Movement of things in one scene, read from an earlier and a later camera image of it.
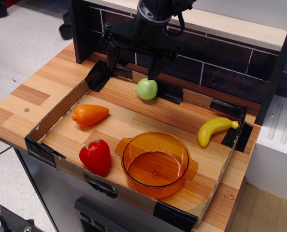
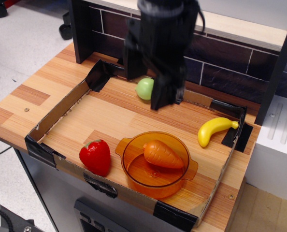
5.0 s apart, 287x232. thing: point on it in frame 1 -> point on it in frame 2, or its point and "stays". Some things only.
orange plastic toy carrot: [86, 114] -> [158, 152]
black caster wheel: [65, 29] stays
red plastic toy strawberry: [95, 156] stays
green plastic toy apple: [146, 89] stays
